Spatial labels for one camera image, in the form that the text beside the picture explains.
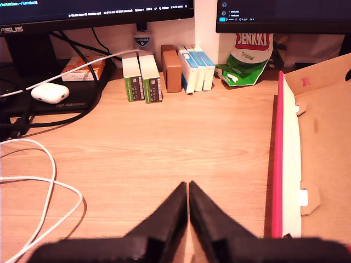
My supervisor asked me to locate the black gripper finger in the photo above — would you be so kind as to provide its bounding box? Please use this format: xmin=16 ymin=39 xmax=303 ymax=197
xmin=188 ymin=180 xmax=258 ymax=263
xmin=124 ymin=181 xmax=189 ymax=263

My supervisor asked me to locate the red Nike shoebox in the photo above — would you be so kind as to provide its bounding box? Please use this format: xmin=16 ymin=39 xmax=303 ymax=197
xmin=271 ymin=53 xmax=351 ymax=239

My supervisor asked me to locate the green and white box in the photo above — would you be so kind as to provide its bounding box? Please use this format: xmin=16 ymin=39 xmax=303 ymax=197
xmin=122 ymin=53 xmax=145 ymax=102
xmin=138 ymin=54 xmax=164 ymax=104

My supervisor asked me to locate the brown cardboard box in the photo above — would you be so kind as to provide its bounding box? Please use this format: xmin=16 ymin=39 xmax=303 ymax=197
xmin=161 ymin=44 xmax=183 ymax=93

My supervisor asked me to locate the orange and white box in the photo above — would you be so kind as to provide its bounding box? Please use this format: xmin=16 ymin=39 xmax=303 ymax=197
xmin=60 ymin=56 xmax=106 ymax=82

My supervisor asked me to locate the green Jenkki bag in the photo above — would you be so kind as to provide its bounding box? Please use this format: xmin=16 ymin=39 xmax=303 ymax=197
xmin=215 ymin=32 xmax=274 ymax=87

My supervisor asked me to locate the white earbuds case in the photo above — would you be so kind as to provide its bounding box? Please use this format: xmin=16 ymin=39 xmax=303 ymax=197
xmin=30 ymin=83 xmax=70 ymax=105

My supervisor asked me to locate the bottle with blue shield label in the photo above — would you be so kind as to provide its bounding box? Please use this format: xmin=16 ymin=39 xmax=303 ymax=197
xmin=133 ymin=23 xmax=151 ymax=53

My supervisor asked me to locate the black wide monitor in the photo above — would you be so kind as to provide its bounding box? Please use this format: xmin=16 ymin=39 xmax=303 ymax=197
xmin=216 ymin=0 xmax=351 ymax=57

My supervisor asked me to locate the black ASUS monitor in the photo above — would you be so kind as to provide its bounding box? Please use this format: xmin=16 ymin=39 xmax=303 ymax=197
xmin=0 ymin=0 xmax=195 ymax=116

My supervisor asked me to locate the white cable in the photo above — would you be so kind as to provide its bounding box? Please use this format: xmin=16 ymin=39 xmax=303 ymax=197
xmin=0 ymin=49 xmax=145 ymax=99
xmin=0 ymin=138 xmax=83 ymax=263

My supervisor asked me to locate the thin black cable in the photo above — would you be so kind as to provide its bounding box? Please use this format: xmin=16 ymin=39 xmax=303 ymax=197
xmin=50 ymin=31 xmax=123 ymax=61
xmin=91 ymin=27 xmax=111 ymax=55

